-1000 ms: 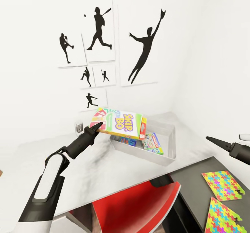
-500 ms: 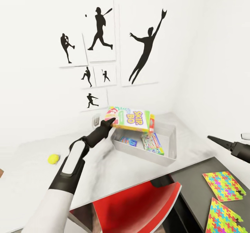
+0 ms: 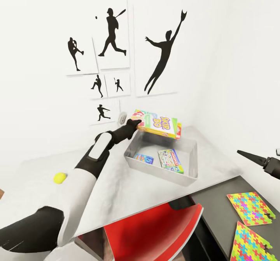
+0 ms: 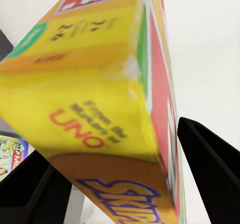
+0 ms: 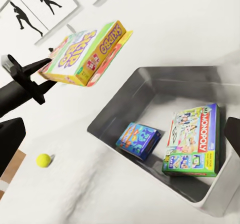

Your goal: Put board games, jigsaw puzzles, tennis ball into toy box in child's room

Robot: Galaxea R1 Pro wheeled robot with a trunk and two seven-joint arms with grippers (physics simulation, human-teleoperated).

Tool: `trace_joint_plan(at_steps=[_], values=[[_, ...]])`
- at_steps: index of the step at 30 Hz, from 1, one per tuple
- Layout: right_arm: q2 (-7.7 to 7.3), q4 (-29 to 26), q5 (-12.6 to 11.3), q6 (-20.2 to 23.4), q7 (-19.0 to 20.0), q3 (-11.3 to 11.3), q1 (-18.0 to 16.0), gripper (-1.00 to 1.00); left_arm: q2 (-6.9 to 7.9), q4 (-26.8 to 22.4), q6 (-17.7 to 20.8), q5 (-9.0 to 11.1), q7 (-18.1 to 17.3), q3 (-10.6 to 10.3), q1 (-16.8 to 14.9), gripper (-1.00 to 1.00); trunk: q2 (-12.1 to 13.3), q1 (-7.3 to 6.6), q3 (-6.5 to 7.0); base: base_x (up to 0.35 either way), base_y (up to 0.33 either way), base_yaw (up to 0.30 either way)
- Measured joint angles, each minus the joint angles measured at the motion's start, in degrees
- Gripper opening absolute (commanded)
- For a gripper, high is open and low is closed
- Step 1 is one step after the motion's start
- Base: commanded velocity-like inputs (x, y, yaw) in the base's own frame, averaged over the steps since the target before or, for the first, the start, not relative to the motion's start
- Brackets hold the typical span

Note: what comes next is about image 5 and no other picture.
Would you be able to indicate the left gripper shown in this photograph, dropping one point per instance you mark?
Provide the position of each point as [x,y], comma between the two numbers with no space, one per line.
[21,89]

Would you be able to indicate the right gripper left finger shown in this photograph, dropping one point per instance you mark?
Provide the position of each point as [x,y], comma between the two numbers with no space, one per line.
[12,134]

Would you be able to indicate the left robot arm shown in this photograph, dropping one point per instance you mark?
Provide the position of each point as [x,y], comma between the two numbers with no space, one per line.
[21,89]

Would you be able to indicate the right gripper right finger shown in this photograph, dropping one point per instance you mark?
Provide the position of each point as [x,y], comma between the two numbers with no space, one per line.
[232,133]

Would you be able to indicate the board game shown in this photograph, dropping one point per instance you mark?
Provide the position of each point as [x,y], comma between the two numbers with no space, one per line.
[138,140]
[193,146]
[82,58]

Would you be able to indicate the tennis ball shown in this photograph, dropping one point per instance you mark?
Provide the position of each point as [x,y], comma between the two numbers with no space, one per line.
[43,160]

